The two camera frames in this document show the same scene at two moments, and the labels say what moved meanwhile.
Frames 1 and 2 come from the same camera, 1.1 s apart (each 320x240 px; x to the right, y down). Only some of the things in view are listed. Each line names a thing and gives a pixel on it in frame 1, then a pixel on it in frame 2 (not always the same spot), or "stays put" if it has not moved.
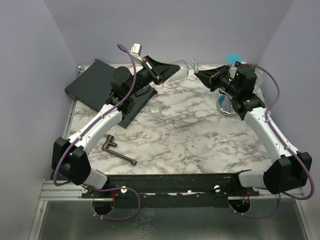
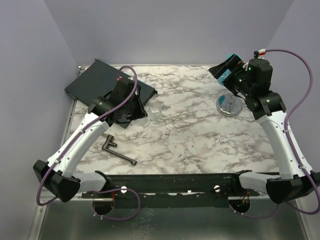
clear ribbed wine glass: [155, 111] stays put
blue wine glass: [224, 102] stays put
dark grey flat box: [93, 85] stays put
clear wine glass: [184, 70] → [144, 122]
